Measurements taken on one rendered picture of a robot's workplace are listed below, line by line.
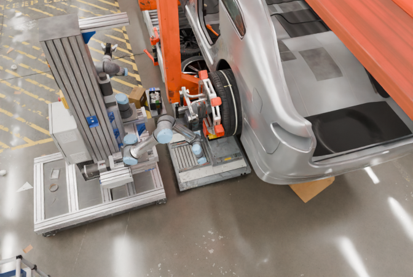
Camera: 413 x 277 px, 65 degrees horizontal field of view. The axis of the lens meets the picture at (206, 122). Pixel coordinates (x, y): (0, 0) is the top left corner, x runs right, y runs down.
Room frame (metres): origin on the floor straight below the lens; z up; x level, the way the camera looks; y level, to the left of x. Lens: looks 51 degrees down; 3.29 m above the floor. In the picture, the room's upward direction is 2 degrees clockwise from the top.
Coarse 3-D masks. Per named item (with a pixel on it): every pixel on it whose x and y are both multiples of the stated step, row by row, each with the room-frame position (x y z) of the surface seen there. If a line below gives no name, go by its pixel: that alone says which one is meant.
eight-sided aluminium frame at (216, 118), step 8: (200, 80) 2.34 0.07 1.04; (208, 80) 2.25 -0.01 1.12; (200, 88) 2.38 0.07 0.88; (208, 88) 2.15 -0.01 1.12; (208, 96) 2.08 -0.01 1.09; (216, 96) 2.06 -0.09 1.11; (216, 112) 1.98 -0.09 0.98; (208, 120) 2.20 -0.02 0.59; (216, 120) 1.91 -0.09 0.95; (208, 128) 2.06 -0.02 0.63
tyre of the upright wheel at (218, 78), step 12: (216, 72) 2.34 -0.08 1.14; (228, 72) 2.33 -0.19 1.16; (216, 84) 2.16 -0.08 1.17; (228, 84) 2.16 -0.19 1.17; (228, 96) 2.04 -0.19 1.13; (228, 108) 1.97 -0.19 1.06; (240, 108) 1.98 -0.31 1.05; (228, 120) 1.90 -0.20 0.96; (240, 120) 1.93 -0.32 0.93; (228, 132) 1.89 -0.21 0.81; (240, 132) 1.95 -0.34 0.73
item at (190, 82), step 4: (184, 76) 2.62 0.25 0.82; (188, 76) 2.66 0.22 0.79; (192, 76) 2.70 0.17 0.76; (184, 80) 2.56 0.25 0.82; (188, 80) 2.57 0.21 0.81; (192, 80) 2.62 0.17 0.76; (196, 80) 2.66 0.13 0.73; (184, 84) 2.56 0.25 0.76; (188, 84) 2.57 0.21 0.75; (192, 84) 2.59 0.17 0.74; (196, 84) 2.60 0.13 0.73; (188, 88) 2.57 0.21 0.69; (192, 88) 2.58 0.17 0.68; (196, 88) 2.58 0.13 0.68; (192, 92) 2.56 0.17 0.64; (196, 92) 2.58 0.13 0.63; (184, 100) 2.53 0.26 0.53
